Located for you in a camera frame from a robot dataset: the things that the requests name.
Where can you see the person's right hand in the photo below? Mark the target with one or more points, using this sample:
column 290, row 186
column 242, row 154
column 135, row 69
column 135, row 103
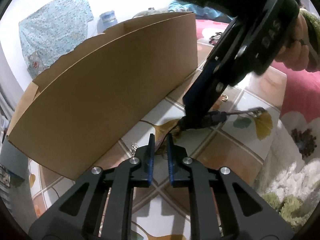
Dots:
column 297, row 56

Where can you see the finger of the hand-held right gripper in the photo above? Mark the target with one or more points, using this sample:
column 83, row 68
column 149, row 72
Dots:
column 200, row 85
column 220, row 90

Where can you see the small silver clasp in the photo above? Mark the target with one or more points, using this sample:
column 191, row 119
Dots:
column 134, row 145

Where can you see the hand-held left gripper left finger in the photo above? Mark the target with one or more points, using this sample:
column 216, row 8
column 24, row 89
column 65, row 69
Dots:
column 150, row 165

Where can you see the brown cardboard box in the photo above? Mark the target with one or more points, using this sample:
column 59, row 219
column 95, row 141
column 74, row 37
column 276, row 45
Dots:
column 100, row 92

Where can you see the white green fluffy blanket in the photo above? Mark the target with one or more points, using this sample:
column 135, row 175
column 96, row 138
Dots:
column 282, row 180

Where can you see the blue blanket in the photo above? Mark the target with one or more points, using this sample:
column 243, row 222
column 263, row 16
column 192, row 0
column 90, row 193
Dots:
column 180, row 7

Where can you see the grey green pillow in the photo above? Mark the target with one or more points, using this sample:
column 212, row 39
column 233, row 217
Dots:
column 147, row 13

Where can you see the blue labelled water bottle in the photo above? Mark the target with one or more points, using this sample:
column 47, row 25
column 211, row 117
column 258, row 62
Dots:
column 107, row 22

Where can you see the person's right forearm green sleeve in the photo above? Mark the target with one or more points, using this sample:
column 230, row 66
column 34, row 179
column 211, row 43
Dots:
column 313, row 21

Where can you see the grey storage box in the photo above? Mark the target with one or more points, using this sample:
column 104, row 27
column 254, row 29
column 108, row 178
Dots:
column 12, row 160

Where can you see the blue patterned wall cloth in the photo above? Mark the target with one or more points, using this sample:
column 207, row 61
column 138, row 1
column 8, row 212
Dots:
column 55, row 25

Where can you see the ginkgo print table cover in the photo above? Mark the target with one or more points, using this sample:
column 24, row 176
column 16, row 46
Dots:
column 225, row 150

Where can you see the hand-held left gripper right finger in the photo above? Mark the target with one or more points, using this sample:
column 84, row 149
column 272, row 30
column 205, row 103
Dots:
column 170, row 165

